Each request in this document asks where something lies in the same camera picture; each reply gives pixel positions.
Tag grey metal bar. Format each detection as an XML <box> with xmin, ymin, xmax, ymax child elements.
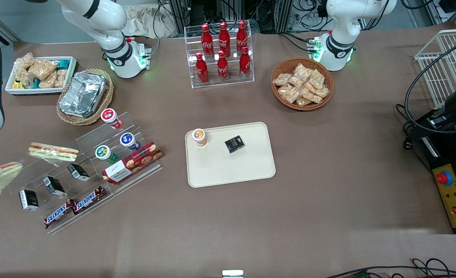
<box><xmin>0</xmin><ymin>17</ymin><xmax>22</xmax><ymax>42</ymax></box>

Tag triangle sandwich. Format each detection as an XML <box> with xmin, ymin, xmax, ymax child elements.
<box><xmin>0</xmin><ymin>161</ymin><xmax>24</xmax><ymax>205</ymax></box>

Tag clear acrylic stepped stand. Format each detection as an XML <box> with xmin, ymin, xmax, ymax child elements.
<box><xmin>6</xmin><ymin>112</ymin><xmax>163</xmax><ymax>235</ymax></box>

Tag red emergency stop button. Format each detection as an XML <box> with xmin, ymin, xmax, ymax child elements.
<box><xmin>436</xmin><ymin>170</ymin><xmax>453</xmax><ymax>186</ymax></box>

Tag green-lid small cup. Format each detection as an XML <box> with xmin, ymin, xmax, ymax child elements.
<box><xmin>95</xmin><ymin>145</ymin><xmax>118</xmax><ymax>164</ymax></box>

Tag aluminium frame with cables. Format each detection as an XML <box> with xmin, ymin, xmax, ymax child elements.
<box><xmin>158</xmin><ymin>0</ymin><xmax>329</xmax><ymax>34</ymax></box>

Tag red cookie box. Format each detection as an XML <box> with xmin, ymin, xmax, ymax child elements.
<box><xmin>102</xmin><ymin>141</ymin><xmax>164</xmax><ymax>184</ymax></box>

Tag black floor cables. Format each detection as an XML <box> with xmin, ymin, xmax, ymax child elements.
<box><xmin>324</xmin><ymin>258</ymin><xmax>456</xmax><ymax>278</ymax></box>

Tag round wicker basket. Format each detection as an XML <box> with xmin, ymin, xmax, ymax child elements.
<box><xmin>271</xmin><ymin>57</ymin><xmax>334</xmax><ymax>112</ymax></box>

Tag oval wicker basket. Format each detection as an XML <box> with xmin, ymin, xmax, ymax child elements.
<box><xmin>56</xmin><ymin>69</ymin><xmax>114</xmax><ymax>126</ymax></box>

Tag orange-lid small cup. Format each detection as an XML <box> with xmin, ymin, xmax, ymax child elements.
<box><xmin>192</xmin><ymin>128</ymin><xmax>208</xmax><ymax>147</ymax></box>

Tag blue-lid small cup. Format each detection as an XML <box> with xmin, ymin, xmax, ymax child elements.
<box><xmin>120</xmin><ymin>132</ymin><xmax>140</xmax><ymax>152</ymax></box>

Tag small black box gold print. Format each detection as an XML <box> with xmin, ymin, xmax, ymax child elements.
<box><xmin>224</xmin><ymin>135</ymin><xmax>245</xmax><ymax>153</ymax></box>

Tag clear-wrapped peanut snack pack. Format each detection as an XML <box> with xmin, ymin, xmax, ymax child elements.
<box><xmin>28</xmin><ymin>59</ymin><xmax>57</xmax><ymax>80</ymax></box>
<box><xmin>54</xmin><ymin>69</ymin><xmax>68</xmax><ymax>88</ymax></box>
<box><xmin>39</xmin><ymin>72</ymin><xmax>56</xmax><ymax>88</ymax></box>
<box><xmin>15</xmin><ymin>68</ymin><xmax>33</xmax><ymax>87</ymax></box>
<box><xmin>15</xmin><ymin>53</ymin><xmax>35</xmax><ymax>70</ymax></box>

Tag black control box yellow panel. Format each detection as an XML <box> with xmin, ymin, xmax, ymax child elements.
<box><xmin>421</xmin><ymin>131</ymin><xmax>456</xmax><ymax>234</ymax></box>

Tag red Coca-Cola bottle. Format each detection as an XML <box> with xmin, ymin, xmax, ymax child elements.
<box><xmin>219</xmin><ymin>21</ymin><xmax>231</xmax><ymax>56</ymax></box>
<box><xmin>239</xmin><ymin>46</ymin><xmax>251</xmax><ymax>79</ymax></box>
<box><xmin>201</xmin><ymin>23</ymin><xmax>214</xmax><ymax>59</ymax></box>
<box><xmin>195</xmin><ymin>53</ymin><xmax>209</xmax><ymax>84</ymax></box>
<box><xmin>217</xmin><ymin>50</ymin><xmax>229</xmax><ymax>81</ymax></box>
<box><xmin>236</xmin><ymin>20</ymin><xmax>248</xmax><ymax>54</ymax></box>

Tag small black white box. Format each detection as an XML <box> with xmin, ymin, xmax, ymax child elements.
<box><xmin>43</xmin><ymin>176</ymin><xmax>65</xmax><ymax>196</ymax></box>
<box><xmin>67</xmin><ymin>163</ymin><xmax>90</xmax><ymax>182</ymax></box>
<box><xmin>19</xmin><ymin>189</ymin><xmax>40</xmax><ymax>211</ymax></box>

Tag white wire basket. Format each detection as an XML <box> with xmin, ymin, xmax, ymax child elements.
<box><xmin>414</xmin><ymin>28</ymin><xmax>456</xmax><ymax>108</ymax></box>

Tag clear acrylic bottle rack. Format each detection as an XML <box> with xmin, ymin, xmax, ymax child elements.
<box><xmin>184</xmin><ymin>21</ymin><xmax>255</xmax><ymax>89</ymax></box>

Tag beige plastic tray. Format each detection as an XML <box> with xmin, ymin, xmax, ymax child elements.
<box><xmin>185</xmin><ymin>122</ymin><xmax>276</xmax><ymax>188</ymax></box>

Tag long sandwich in clear wrap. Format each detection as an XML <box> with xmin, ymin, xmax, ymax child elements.
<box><xmin>28</xmin><ymin>142</ymin><xmax>80</xmax><ymax>166</ymax></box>

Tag white rectangular bin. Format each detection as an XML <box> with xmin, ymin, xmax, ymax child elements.
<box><xmin>5</xmin><ymin>56</ymin><xmax>78</xmax><ymax>96</ymax></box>

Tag thick black looped cable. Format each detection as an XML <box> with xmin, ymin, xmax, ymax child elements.
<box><xmin>396</xmin><ymin>35</ymin><xmax>456</xmax><ymax>151</ymax></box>

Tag crumpled beige cloth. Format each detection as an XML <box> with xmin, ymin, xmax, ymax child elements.
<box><xmin>122</xmin><ymin>4</ymin><xmax>176</xmax><ymax>39</ymax></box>

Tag red-lid small cup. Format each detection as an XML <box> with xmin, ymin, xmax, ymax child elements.
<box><xmin>100</xmin><ymin>108</ymin><xmax>123</xmax><ymax>130</ymax></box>

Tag Snickers bar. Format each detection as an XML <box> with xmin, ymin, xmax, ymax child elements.
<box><xmin>44</xmin><ymin>199</ymin><xmax>76</xmax><ymax>228</ymax></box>
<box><xmin>73</xmin><ymin>186</ymin><xmax>105</xmax><ymax>214</ymax></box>

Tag aluminium foil container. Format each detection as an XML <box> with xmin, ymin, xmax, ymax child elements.
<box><xmin>59</xmin><ymin>71</ymin><xmax>108</xmax><ymax>118</ymax></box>

